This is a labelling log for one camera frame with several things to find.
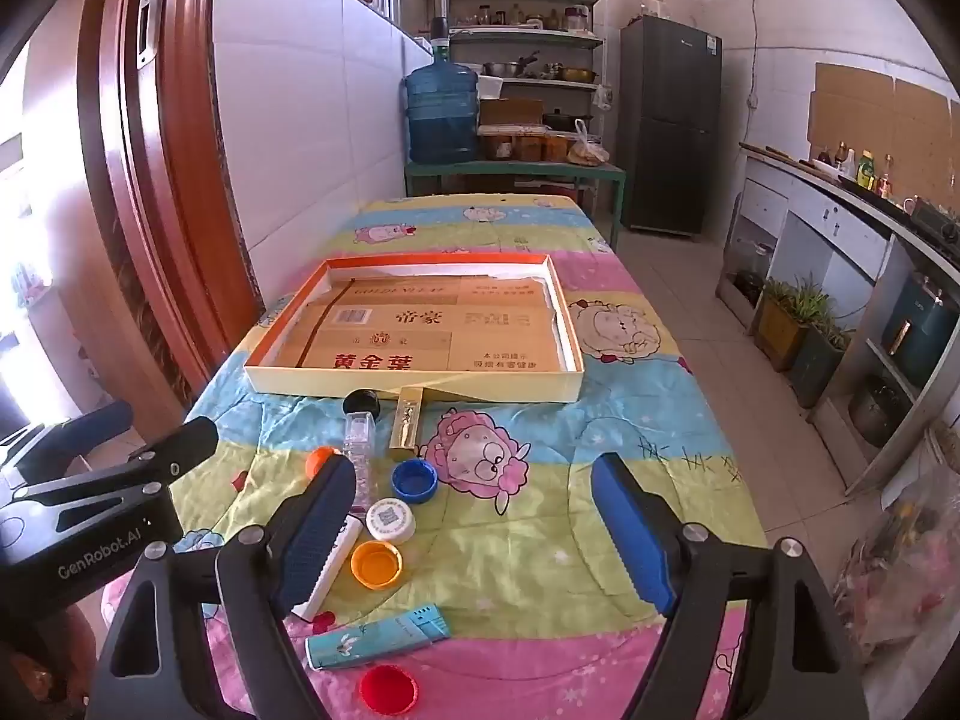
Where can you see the brown cardboard box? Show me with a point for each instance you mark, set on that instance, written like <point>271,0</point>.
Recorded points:
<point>510,111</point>

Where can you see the black bottle cap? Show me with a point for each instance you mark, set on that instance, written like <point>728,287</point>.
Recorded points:
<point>361,401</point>

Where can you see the dark grey refrigerator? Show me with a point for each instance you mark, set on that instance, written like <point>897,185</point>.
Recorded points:
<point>667,135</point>

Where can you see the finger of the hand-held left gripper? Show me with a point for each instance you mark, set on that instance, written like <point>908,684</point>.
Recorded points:
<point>180,450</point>
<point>101,420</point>

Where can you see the brown cardboard wall sheet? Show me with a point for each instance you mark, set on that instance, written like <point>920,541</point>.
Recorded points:
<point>885,127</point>

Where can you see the blue bottle cap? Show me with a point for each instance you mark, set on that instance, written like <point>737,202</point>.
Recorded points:
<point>415,481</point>

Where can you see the dark sauce bottle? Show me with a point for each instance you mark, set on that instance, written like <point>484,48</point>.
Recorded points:
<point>841,157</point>

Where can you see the dark green plant pot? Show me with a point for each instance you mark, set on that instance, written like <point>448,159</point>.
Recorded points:
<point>817,367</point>

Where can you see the white kitchen counter cabinet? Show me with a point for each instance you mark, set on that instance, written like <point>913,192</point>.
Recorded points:
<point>847,240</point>

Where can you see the white printed bottle cap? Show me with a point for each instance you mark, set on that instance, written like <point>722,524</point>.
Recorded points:
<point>390,521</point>

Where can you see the blue water jug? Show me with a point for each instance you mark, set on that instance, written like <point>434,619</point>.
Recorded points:
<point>442,112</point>

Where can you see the red-label bottle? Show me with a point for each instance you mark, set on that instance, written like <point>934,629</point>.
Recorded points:
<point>885,178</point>

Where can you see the black gas stove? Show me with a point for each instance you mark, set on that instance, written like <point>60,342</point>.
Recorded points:
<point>937,221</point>

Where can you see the metal cooking pot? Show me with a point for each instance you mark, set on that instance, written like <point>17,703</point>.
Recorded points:
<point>874,409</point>

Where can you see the white metal shelf rack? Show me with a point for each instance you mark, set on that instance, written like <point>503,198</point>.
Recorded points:
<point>525,36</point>

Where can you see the yellow-orange bottle cap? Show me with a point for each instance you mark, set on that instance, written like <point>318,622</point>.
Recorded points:
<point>376,564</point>

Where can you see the green bottle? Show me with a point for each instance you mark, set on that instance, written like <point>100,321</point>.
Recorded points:
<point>866,171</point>

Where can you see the white cartoon cat lighter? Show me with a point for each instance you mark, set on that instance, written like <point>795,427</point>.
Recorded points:
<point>341,549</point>

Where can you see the amber plastic food container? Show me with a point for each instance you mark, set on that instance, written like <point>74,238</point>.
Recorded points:
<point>556,144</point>
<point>495,146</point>
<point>529,146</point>

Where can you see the yellow plant pot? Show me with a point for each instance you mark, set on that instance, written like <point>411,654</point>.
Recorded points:
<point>780,334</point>

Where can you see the teal kitchen appliance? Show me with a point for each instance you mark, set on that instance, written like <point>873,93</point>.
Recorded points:
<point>919,322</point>

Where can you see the black lidded pot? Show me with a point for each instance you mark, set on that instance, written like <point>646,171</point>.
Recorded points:
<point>561,120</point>

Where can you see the orange-rimmed cardboard tray box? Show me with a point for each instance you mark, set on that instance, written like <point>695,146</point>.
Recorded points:
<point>412,388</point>

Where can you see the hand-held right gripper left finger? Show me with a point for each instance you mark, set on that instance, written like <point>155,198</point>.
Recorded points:
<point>315,536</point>

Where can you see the gold lighter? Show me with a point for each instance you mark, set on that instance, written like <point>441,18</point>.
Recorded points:
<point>407,424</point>

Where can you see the clear plastic bag of bread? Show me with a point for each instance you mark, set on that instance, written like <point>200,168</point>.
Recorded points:
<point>587,148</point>

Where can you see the green metal table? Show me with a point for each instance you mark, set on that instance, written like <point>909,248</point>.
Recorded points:
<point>517,172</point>

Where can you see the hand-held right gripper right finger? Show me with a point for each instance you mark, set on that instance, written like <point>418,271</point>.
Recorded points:
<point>630,532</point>

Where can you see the colourful cartoon printed blanket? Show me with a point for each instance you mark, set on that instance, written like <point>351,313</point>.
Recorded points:
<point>525,540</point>

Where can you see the red-brown wooden door frame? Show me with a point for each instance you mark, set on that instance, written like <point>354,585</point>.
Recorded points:
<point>150,165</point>

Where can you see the orange bottle cap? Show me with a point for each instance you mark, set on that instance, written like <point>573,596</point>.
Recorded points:
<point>321,457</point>

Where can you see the metal door latch plate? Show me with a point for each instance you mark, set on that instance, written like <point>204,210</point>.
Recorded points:
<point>148,26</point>

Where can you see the teal floral lighter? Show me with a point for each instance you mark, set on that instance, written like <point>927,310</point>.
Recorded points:
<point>375,637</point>

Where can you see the red bottle cap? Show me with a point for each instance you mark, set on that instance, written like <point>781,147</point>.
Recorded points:
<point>388,690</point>

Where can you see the pile of clear plastic bags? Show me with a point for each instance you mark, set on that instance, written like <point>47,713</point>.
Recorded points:
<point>900,577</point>

